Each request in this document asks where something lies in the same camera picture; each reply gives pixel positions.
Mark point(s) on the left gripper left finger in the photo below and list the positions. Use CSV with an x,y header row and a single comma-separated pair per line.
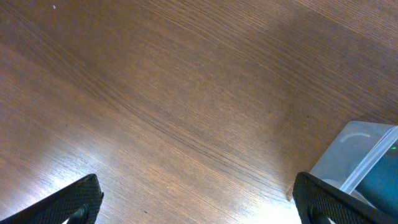
x,y
79,202

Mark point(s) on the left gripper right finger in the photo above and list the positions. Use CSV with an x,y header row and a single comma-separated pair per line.
x,y
319,202

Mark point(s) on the blue cup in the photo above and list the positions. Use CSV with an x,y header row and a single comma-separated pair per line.
x,y
379,186

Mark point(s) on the clear plastic container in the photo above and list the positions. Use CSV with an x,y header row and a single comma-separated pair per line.
x,y
353,153

